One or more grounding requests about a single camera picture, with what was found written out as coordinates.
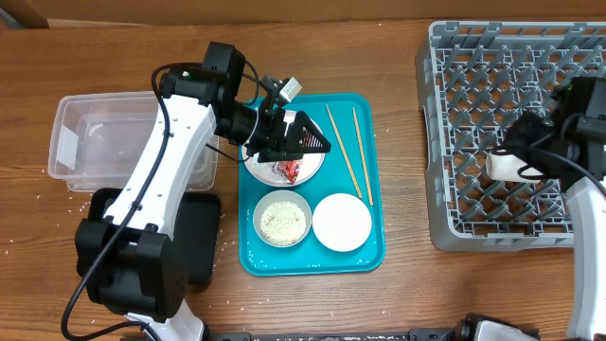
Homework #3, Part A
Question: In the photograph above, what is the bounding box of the grey bowl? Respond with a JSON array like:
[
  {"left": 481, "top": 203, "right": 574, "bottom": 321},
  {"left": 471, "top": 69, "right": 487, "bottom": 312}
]
[{"left": 253, "top": 189, "right": 312, "bottom": 248}]

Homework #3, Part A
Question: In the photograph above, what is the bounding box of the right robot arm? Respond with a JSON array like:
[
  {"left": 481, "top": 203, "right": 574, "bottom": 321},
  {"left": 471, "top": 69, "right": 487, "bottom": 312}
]
[{"left": 486, "top": 77, "right": 605, "bottom": 340}]

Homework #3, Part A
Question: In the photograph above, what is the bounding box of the large white round plate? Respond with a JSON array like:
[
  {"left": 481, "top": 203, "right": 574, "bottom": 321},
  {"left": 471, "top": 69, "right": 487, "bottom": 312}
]
[{"left": 241, "top": 109, "right": 328, "bottom": 188}]

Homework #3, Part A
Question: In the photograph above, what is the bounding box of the black rectangular tray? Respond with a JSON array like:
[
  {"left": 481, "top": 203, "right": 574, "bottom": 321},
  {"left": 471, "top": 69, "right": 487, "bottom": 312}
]
[{"left": 75, "top": 188, "right": 221, "bottom": 291}]

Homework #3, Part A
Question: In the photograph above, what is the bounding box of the left wooden chopstick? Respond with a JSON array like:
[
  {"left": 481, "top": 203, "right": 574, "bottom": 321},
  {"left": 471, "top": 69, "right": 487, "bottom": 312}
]
[{"left": 325, "top": 104, "right": 363, "bottom": 199}]

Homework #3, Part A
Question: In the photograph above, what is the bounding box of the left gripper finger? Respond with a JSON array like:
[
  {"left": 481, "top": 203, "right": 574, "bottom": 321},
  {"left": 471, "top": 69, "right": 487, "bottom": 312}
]
[
  {"left": 258, "top": 151, "right": 305, "bottom": 163},
  {"left": 284, "top": 111, "right": 331, "bottom": 153}
]

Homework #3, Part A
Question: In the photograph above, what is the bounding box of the white bowl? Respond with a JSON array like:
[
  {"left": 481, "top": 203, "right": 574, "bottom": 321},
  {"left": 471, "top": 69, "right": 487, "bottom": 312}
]
[{"left": 312, "top": 193, "right": 372, "bottom": 252}]

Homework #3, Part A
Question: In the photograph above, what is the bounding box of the red snack wrapper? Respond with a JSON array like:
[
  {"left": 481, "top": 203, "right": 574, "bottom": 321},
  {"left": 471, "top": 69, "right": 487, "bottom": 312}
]
[{"left": 272, "top": 153, "right": 325, "bottom": 186}]

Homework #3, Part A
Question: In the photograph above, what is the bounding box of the grey dishwasher rack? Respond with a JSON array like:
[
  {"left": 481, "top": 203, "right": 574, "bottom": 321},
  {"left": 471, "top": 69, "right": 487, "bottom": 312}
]
[{"left": 416, "top": 21, "right": 605, "bottom": 252}]

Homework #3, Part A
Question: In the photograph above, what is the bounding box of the white paper cup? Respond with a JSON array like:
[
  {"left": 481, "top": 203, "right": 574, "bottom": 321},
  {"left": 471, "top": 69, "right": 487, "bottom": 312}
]
[{"left": 486, "top": 153, "right": 540, "bottom": 183}]

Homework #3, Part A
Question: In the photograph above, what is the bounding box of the white rice pile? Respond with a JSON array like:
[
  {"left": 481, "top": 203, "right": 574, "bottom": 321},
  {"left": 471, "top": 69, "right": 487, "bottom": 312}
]
[{"left": 259, "top": 202, "right": 307, "bottom": 247}]

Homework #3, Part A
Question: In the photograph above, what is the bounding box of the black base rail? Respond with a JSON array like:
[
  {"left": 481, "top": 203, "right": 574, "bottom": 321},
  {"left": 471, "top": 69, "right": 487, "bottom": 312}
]
[{"left": 209, "top": 328, "right": 460, "bottom": 341}]

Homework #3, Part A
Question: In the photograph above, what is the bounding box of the teal plastic serving tray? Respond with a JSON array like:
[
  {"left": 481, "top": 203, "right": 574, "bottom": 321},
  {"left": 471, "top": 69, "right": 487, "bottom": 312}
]
[{"left": 238, "top": 93, "right": 385, "bottom": 277}]

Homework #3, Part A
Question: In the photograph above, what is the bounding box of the clear plastic bin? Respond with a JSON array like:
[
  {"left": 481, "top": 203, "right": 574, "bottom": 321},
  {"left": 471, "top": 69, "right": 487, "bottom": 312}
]
[{"left": 47, "top": 89, "right": 221, "bottom": 193}]

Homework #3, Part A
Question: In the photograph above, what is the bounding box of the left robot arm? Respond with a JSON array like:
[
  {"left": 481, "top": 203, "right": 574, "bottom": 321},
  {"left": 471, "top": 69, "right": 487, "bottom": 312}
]
[{"left": 75, "top": 42, "right": 331, "bottom": 340}]

